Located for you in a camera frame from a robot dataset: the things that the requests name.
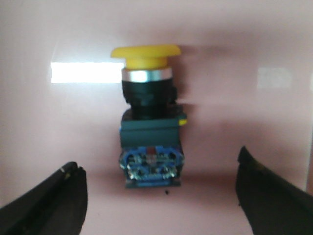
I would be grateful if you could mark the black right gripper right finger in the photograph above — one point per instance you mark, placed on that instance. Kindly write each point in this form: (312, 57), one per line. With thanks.
(272, 205)

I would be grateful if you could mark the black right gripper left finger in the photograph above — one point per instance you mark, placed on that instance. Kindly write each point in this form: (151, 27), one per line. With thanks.
(56, 206)

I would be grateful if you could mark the yellow mushroom push button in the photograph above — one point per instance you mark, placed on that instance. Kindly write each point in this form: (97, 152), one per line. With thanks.
(151, 151)

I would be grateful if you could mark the pink plastic bin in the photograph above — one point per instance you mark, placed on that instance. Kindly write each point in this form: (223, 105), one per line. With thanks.
(244, 78)

